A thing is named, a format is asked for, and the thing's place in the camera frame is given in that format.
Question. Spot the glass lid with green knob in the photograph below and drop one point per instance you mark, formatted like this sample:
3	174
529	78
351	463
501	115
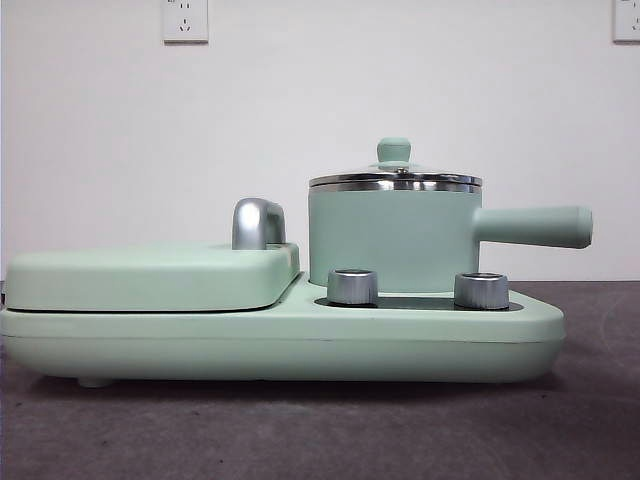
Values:
393	151

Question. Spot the mint green steamer pot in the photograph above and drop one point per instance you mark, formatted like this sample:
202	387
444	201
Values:
390	235

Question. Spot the silver control dial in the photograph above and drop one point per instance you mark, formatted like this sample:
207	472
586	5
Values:
480	291
352	287

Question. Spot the mint green hinged griddle cover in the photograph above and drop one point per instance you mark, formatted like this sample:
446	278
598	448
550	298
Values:
125	277

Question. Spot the mint green breakfast maker base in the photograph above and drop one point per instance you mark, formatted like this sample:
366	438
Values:
150	345

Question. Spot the white wall power outlet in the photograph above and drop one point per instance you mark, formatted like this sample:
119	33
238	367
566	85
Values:
185	25
628	25

